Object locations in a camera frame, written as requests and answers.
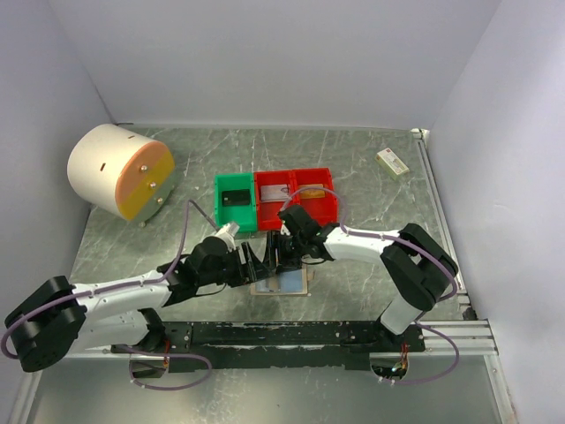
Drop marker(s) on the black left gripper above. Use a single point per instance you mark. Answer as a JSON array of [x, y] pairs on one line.
[[255, 272]]

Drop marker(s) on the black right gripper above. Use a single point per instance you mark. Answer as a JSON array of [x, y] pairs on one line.
[[282, 262]]

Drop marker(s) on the tan card holder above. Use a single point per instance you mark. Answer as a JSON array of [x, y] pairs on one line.
[[293, 283]]

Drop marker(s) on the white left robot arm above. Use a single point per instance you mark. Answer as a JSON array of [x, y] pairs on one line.
[[60, 318]]

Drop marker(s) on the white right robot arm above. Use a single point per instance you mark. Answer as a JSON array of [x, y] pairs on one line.
[[422, 271]]

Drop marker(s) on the silver credit card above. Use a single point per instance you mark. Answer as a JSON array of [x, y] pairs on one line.
[[274, 193]]

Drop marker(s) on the orange credit card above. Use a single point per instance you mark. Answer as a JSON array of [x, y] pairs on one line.
[[312, 191]]

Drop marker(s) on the black credit card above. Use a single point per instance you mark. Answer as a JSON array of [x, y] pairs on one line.
[[236, 198]]

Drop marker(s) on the red bin middle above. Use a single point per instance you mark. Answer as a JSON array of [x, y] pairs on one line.
[[267, 213]]

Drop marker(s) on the red bin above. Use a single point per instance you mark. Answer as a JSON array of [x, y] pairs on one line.
[[324, 210], [267, 213]]

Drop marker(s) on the green plastic bin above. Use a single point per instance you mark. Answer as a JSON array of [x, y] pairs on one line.
[[246, 216]]

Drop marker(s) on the red bin right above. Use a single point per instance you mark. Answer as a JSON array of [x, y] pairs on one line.
[[324, 210]]

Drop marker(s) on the small white cardboard box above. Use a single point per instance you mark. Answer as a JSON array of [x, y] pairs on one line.
[[391, 163]]

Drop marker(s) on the white cylinder with orange face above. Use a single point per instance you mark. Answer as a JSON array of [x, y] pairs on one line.
[[122, 172]]

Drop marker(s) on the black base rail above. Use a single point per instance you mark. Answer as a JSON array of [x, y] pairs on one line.
[[249, 345]]

